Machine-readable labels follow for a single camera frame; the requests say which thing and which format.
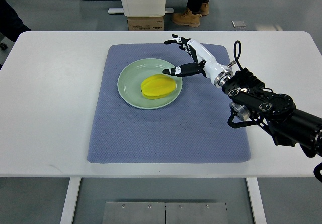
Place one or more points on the white table leg left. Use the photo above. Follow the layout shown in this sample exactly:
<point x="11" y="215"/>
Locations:
<point x="70" y="201"/>

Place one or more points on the yellow starfruit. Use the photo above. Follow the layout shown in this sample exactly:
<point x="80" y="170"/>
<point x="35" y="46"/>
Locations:
<point x="157" y="86"/>

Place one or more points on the blue grey table mat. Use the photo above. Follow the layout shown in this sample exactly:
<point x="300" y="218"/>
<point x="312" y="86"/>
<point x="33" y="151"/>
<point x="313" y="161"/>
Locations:
<point x="191" y="129"/>

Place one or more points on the tan work boot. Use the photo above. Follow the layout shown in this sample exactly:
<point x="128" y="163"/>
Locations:
<point x="187" y="18"/>
<point x="204" y="9"/>

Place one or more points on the tan work boot right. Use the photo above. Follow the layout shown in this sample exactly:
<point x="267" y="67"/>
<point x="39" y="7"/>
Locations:
<point x="204" y="9"/>

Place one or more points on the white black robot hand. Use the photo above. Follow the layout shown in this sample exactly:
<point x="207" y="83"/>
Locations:
<point x="204" y="62"/>

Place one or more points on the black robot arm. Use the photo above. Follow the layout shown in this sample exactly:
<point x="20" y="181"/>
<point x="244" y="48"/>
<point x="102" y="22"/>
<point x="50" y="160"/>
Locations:
<point x="275" y="113"/>

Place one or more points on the white table leg right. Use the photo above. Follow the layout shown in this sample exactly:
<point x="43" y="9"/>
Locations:
<point x="255" y="201"/>

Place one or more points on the tan work boot left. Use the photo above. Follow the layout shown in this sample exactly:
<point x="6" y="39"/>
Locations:
<point x="187" y="18"/>

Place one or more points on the cardboard box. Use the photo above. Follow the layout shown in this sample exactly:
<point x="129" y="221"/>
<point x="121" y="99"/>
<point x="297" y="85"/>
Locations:
<point x="145" y="23"/>

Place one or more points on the light green plate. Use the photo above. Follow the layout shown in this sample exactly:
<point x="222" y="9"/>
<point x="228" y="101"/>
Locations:
<point x="131" y="77"/>

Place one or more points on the white table leg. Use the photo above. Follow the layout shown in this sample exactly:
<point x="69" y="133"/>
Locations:
<point x="70" y="201"/>
<point x="255" y="201"/>

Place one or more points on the small grey floor plate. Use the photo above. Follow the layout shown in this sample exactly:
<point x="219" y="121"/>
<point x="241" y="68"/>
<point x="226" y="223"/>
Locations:
<point x="238" y="24"/>

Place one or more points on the dark clothed person at left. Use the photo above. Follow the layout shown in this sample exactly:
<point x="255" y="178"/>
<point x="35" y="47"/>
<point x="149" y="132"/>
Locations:
<point x="11" y="24"/>

